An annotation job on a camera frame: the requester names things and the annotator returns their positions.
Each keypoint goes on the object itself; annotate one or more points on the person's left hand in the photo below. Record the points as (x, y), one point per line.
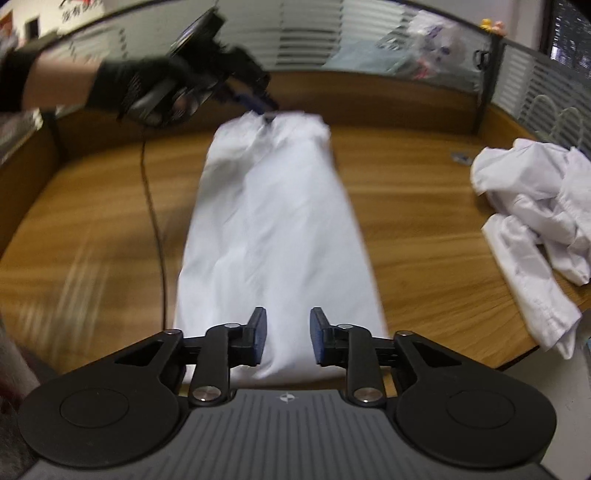
(115, 83)

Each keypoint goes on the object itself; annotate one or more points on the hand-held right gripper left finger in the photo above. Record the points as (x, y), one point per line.
(259, 334)

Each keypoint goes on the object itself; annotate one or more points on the clear plastic bag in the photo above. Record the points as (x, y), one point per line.
(415, 41)

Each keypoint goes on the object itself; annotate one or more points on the small grey object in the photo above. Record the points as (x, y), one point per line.
(461, 158)

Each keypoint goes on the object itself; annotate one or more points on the dark window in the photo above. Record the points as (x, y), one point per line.
(568, 32)

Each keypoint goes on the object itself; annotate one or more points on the yellow rubber duck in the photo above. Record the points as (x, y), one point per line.
(485, 24)

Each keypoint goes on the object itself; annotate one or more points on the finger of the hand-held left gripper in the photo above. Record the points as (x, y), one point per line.
(254, 102)

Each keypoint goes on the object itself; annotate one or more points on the pink rubber duck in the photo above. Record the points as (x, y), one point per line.
(498, 28)

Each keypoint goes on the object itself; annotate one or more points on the white shirt with black label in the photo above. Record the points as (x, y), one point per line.
(277, 230)

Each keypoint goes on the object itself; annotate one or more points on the white collared shirt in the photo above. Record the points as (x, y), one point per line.
(531, 194)

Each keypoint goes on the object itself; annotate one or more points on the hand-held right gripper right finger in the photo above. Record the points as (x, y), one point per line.
(318, 334)

